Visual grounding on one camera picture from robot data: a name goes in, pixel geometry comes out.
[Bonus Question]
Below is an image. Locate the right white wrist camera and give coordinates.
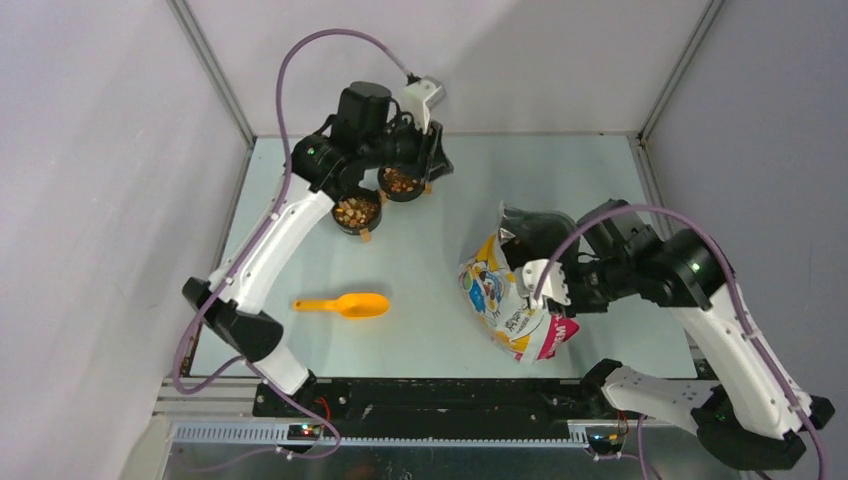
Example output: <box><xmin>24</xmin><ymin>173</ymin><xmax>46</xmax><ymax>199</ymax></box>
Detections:
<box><xmin>513</xmin><ymin>259</ymin><xmax>572</xmax><ymax>310</ymax></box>

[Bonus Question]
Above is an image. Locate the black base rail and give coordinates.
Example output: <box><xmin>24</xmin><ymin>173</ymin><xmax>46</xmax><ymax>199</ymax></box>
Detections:
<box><xmin>296</xmin><ymin>378</ymin><xmax>638</xmax><ymax>440</ymax></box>

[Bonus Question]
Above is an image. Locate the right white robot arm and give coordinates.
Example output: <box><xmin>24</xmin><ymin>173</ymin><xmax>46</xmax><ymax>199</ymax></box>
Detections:
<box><xmin>526</xmin><ymin>200</ymin><xmax>835</xmax><ymax>478</ymax></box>

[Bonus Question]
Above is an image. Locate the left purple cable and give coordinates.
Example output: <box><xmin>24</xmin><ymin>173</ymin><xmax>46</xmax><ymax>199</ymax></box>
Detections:
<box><xmin>170</xmin><ymin>28</ymin><xmax>417</xmax><ymax>395</ymax></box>

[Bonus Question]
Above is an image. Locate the black cat bowl fish print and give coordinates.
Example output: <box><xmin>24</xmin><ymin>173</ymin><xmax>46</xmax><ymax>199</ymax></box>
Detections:
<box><xmin>330</xmin><ymin>186</ymin><xmax>385</xmax><ymax>243</ymax></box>

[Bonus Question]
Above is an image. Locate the pet food bag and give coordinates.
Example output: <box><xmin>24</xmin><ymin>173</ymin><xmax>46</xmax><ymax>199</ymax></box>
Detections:
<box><xmin>458</xmin><ymin>203</ymin><xmax>580</xmax><ymax>364</ymax></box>

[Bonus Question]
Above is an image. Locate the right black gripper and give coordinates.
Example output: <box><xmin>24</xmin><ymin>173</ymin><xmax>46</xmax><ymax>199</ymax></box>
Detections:
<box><xmin>546</xmin><ymin>252</ymin><xmax>635</xmax><ymax>317</ymax></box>

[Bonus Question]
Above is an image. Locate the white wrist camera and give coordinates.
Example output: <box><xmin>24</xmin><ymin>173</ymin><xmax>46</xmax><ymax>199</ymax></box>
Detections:
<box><xmin>513</xmin><ymin>259</ymin><xmax>572</xmax><ymax>310</ymax></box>
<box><xmin>394</xmin><ymin>76</ymin><xmax>446</xmax><ymax>134</ymax></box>

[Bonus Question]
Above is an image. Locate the orange plastic scoop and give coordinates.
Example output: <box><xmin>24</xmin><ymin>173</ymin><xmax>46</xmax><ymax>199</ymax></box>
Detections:
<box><xmin>292</xmin><ymin>292</ymin><xmax>391</xmax><ymax>320</ymax></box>

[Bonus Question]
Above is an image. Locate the black cat bowl paw print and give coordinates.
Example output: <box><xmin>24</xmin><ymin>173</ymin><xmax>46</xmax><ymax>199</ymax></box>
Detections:
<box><xmin>377</xmin><ymin>168</ymin><xmax>431</xmax><ymax>203</ymax></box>

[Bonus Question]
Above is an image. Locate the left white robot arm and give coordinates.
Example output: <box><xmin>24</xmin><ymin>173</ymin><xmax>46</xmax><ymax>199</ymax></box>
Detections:
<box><xmin>183</xmin><ymin>77</ymin><xmax>453</xmax><ymax>417</ymax></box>

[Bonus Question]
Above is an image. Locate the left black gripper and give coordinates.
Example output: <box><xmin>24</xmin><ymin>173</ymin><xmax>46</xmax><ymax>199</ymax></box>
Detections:
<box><xmin>360</xmin><ymin>107</ymin><xmax>453</xmax><ymax>185</ymax></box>

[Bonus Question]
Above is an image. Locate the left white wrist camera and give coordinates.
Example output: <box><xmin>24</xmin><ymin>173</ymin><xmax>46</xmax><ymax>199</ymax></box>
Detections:
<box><xmin>394</xmin><ymin>76</ymin><xmax>446</xmax><ymax>134</ymax></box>

